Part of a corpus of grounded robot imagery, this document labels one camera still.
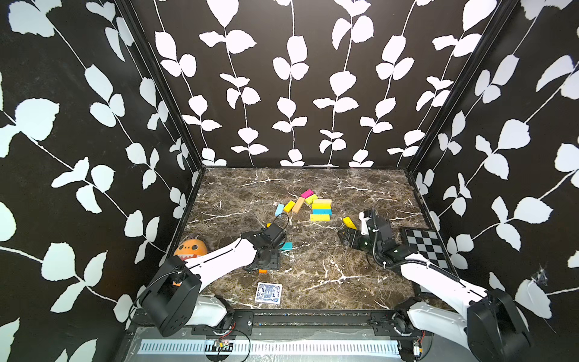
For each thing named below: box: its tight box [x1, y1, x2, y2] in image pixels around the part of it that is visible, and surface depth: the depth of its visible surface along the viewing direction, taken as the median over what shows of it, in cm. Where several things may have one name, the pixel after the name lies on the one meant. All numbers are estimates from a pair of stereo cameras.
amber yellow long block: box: [311, 202, 332, 210], surface depth 107 cm
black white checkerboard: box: [404, 228, 450, 270], surface depth 93 cm
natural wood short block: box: [291, 196, 306, 214], surface depth 106 cm
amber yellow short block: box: [283, 200, 296, 214], surface depth 106 cm
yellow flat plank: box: [342, 216, 359, 231], surface depth 100 cm
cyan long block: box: [311, 208, 333, 217], surface depth 104 cm
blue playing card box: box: [254, 282, 283, 305], surface depth 81 cm
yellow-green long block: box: [309, 214, 331, 222], surface depth 103 cm
